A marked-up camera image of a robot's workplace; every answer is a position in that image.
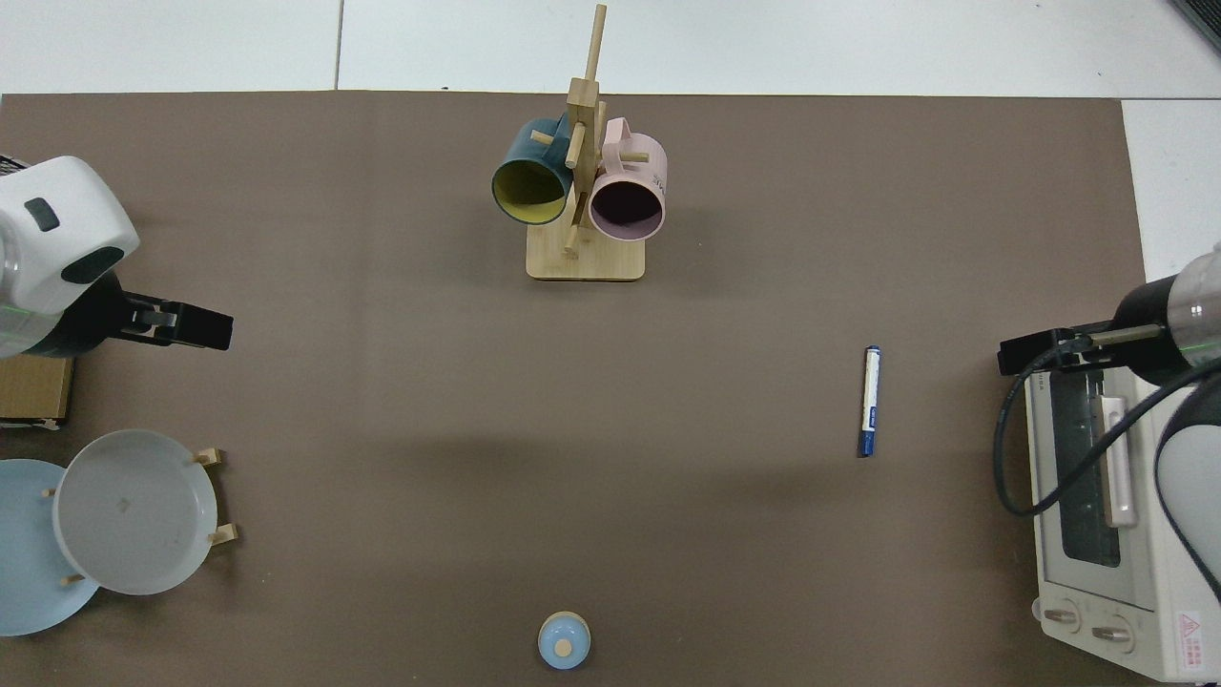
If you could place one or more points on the blue and white marker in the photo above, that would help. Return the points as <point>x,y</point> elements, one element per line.
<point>869,401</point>

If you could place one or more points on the wooden plate rack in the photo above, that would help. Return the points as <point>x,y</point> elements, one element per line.
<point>215,457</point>

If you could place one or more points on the grey plate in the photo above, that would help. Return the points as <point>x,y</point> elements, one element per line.
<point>134,515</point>

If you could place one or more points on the pale toaster oven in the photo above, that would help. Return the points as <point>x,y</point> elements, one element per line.
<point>1145,572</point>

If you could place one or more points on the light blue plate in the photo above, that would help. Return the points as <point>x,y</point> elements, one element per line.
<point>29,553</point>

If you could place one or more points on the dark device corner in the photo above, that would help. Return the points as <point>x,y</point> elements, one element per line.
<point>1207,17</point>

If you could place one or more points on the brown table cloth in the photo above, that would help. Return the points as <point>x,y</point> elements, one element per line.
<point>429,429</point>

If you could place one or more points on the dark teal cup yellow inside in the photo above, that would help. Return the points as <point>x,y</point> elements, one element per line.
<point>534,157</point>

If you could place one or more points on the wooden cup stand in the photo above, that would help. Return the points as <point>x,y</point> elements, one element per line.
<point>587,262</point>

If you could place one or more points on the pink cup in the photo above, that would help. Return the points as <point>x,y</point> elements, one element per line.
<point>637,162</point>

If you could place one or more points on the small blue round thing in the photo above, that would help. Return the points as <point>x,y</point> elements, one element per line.
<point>564,641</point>

